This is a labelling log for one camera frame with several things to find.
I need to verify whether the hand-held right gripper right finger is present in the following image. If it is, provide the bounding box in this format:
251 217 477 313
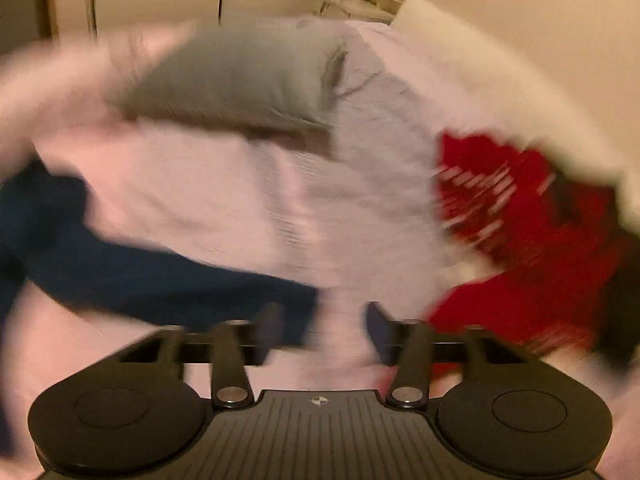
365 302 527 409

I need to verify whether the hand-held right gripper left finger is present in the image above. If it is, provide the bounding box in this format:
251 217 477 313
118 302 286 409

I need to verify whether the navy blue garment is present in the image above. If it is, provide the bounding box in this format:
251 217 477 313
0 159 321 456

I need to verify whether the striped grey bed sheet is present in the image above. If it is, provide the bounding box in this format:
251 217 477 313
35 17 481 361

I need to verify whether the red patterned garment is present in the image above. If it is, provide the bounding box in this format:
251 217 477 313
425 131 626 378

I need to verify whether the pink fuzzy blanket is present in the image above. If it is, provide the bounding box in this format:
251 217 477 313
0 22 451 476

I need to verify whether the black garment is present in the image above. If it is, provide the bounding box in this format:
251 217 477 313
550 172 640 376

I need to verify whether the grey pillow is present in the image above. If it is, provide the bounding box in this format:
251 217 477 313
117 15 351 141

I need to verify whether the white padded headboard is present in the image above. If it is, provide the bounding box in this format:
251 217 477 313
390 0 640 196

